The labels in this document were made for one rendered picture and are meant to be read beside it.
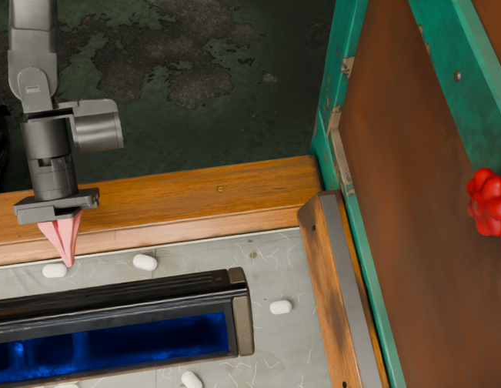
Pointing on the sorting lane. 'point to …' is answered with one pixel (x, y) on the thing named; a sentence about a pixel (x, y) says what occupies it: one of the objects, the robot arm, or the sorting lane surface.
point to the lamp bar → (121, 329)
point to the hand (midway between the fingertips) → (69, 259)
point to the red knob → (489, 202)
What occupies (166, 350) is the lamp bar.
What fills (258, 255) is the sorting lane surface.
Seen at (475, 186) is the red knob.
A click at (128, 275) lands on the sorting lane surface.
